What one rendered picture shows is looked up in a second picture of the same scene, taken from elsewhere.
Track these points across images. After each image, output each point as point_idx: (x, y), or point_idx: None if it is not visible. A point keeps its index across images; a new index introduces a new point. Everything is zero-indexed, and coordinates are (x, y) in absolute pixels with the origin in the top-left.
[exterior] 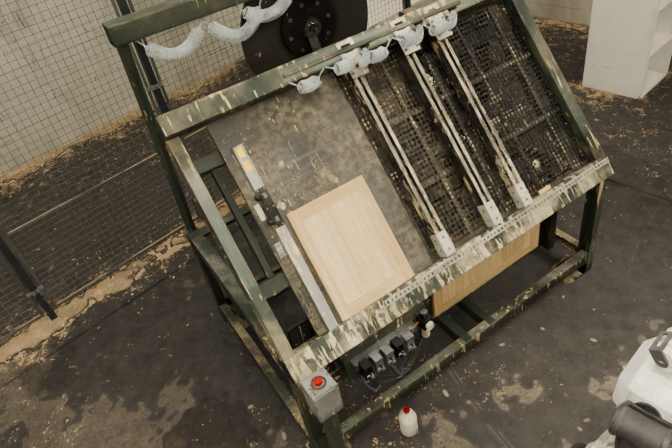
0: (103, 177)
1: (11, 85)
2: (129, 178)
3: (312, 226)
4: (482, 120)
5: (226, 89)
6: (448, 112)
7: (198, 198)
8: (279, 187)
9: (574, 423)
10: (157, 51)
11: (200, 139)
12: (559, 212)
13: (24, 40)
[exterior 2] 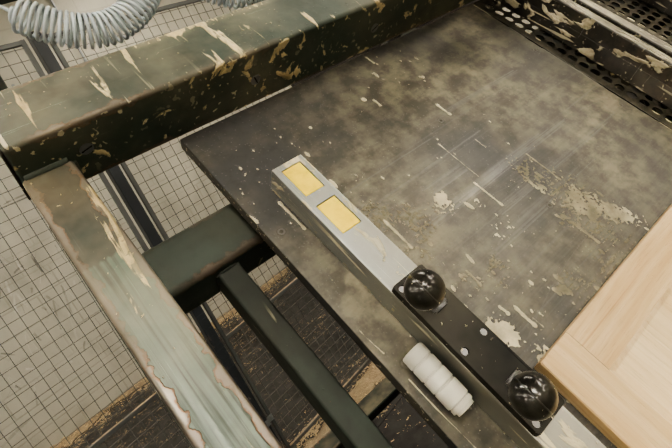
0: (142, 439)
1: (28, 345)
2: (175, 431)
3: (659, 388)
4: None
5: (220, 17)
6: None
7: (155, 372)
8: (467, 271)
9: None
10: (37, 11)
11: (263, 352)
12: None
13: (43, 287)
